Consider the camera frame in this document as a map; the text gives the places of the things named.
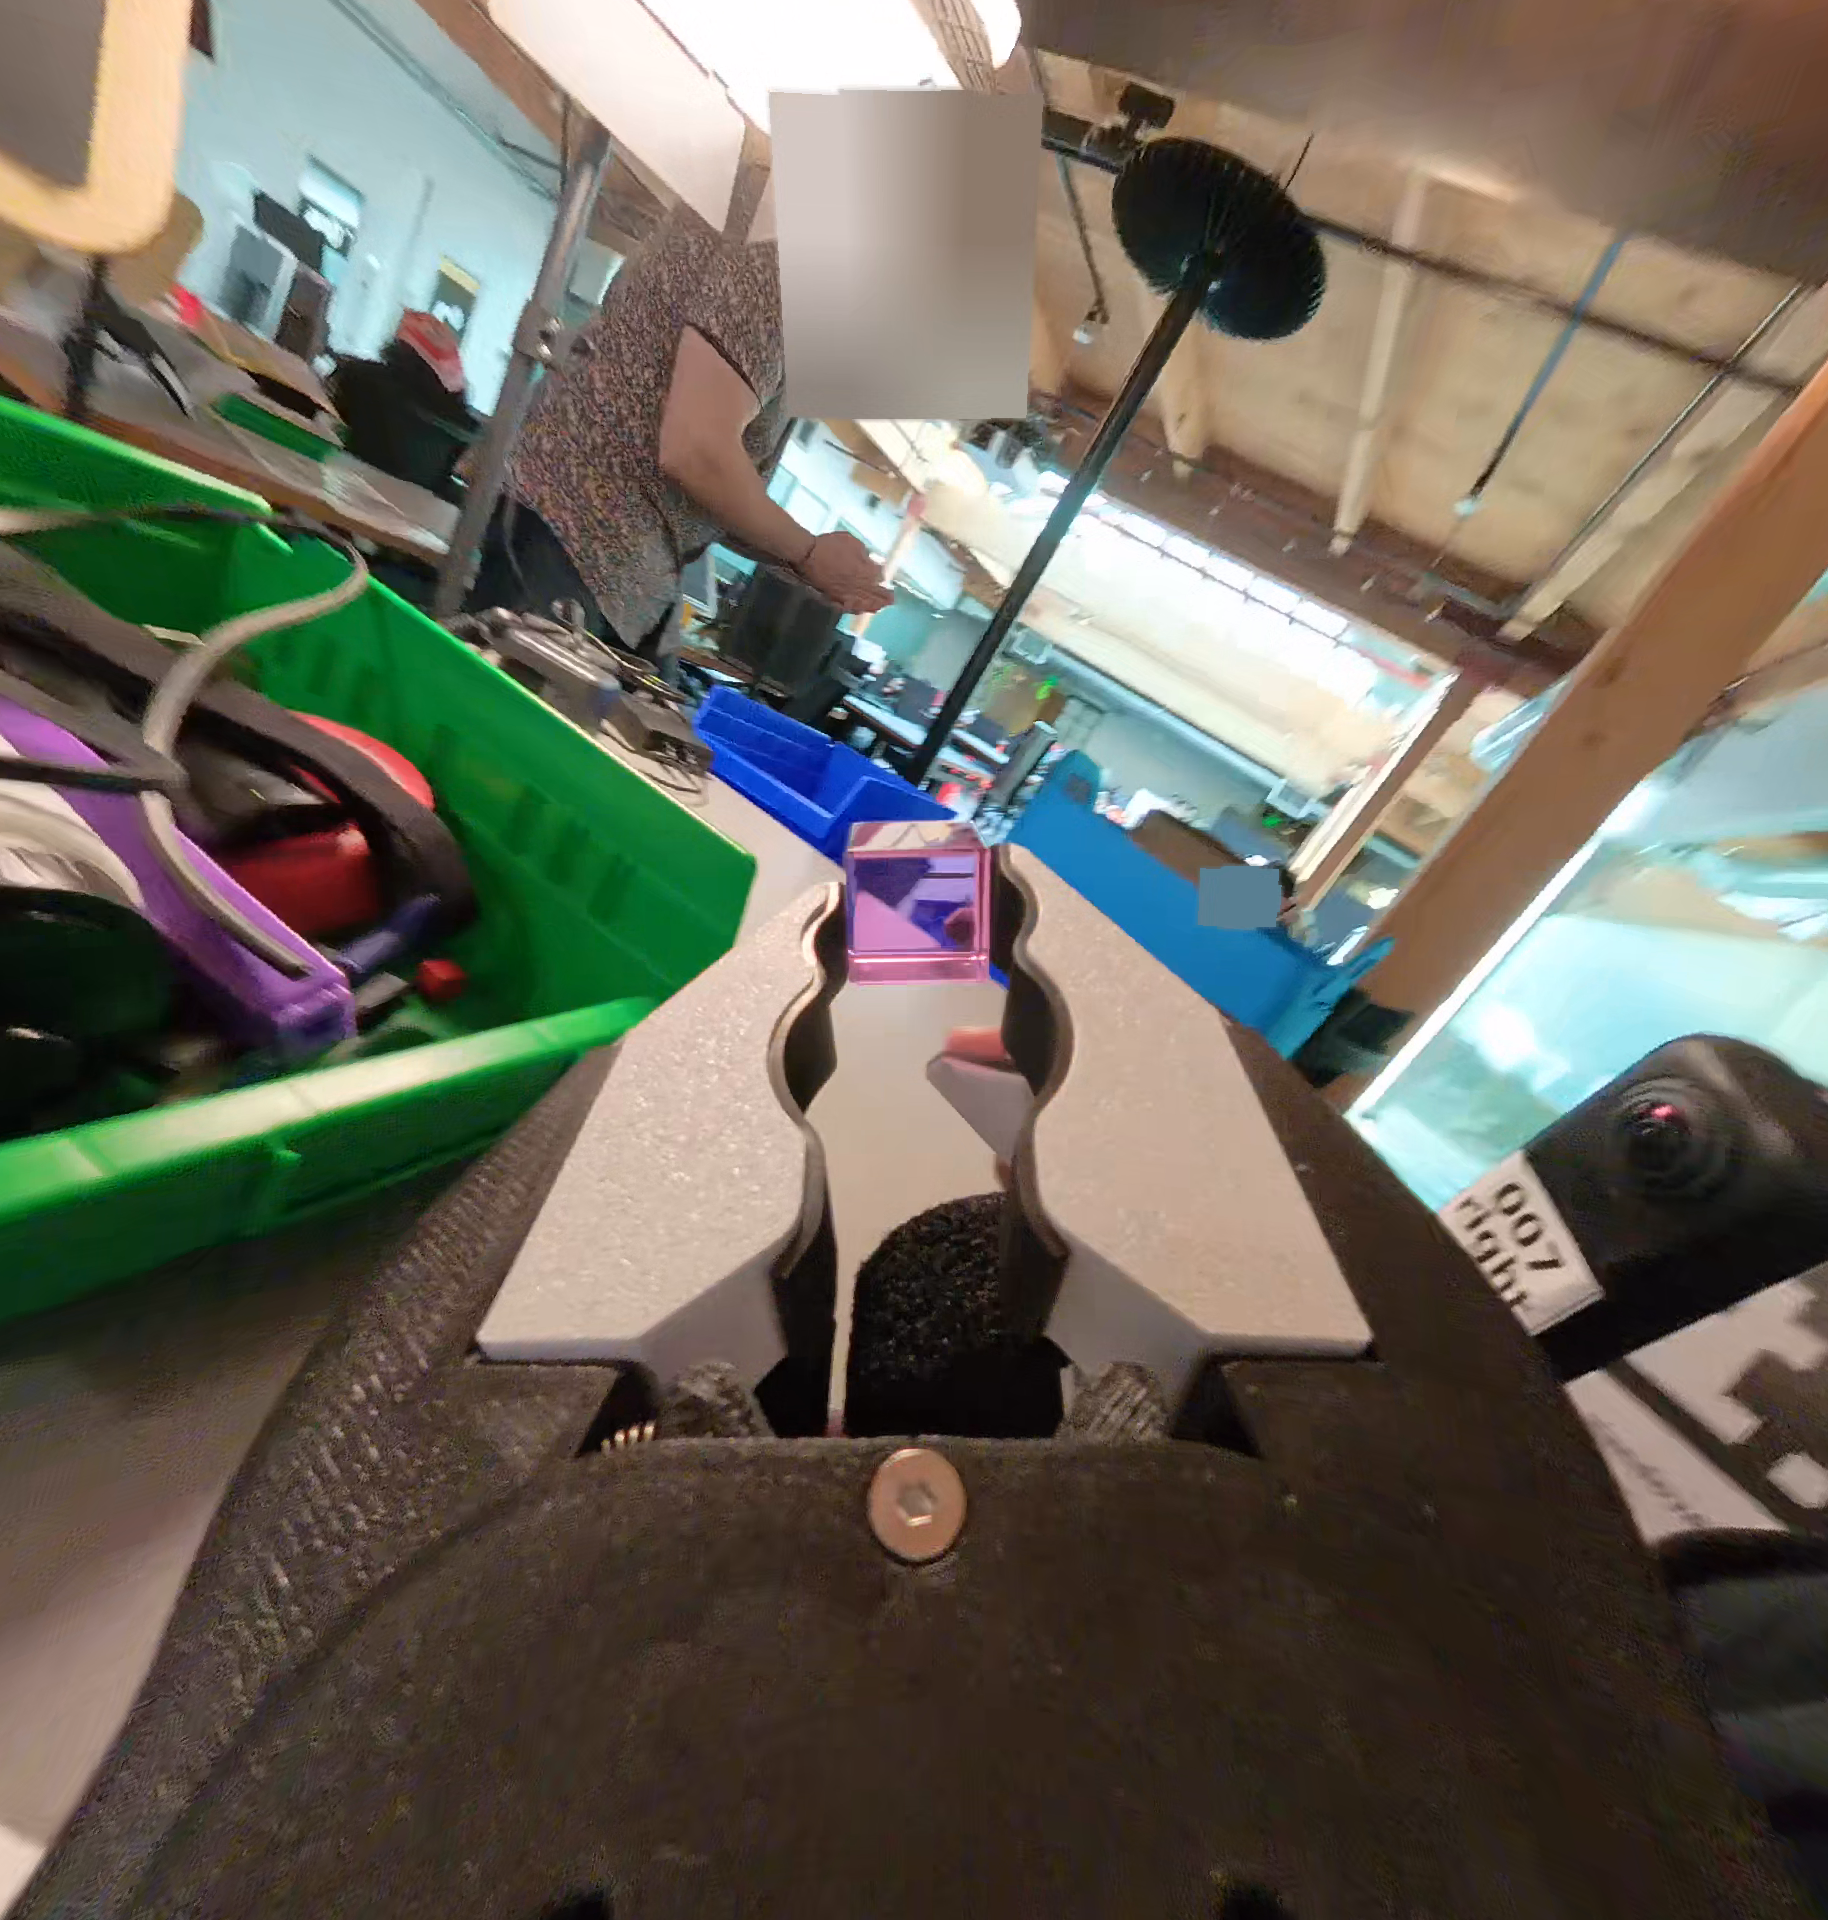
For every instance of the black round lamp stand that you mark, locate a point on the black round lamp stand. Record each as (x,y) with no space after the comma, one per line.
(1215,240)

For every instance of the purple plastic tool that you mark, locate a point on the purple plastic tool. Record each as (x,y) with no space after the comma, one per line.
(242,945)

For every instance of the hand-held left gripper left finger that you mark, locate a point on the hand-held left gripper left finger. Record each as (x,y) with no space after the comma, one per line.
(659,1202)

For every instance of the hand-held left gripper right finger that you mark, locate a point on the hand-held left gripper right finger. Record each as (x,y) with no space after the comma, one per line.
(1202,1202)

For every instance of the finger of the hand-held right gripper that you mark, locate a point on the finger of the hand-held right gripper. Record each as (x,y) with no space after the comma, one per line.
(990,1115)

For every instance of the person's right hand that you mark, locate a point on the person's right hand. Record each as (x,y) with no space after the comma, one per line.
(978,1048)

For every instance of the red round tool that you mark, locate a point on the red round tool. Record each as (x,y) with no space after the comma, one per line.
(314,839)

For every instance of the black panel with pale rim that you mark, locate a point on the black panel with pale rim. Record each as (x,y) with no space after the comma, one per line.
(151,120)

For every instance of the purple transparent cube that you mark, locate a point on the purple transparent cube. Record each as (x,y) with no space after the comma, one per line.
(921,906)

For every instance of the blue plastic bin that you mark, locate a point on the blue plastic bin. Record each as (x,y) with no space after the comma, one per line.
(810,767)

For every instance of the green plastic bin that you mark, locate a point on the green plastic bin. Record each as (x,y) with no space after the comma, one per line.
(601,839)

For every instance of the person's right forearm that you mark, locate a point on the person's right forearm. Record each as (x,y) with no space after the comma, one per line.
(1798,1712)

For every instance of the wooden workbench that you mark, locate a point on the wooden workbench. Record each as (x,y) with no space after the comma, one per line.
(256,452)

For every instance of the silver metal stand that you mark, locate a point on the silver metal stand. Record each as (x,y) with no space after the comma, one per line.
(526,332)

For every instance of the white cylinder with black cap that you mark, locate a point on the white cylinder with black cap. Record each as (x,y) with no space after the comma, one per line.
(43,976)

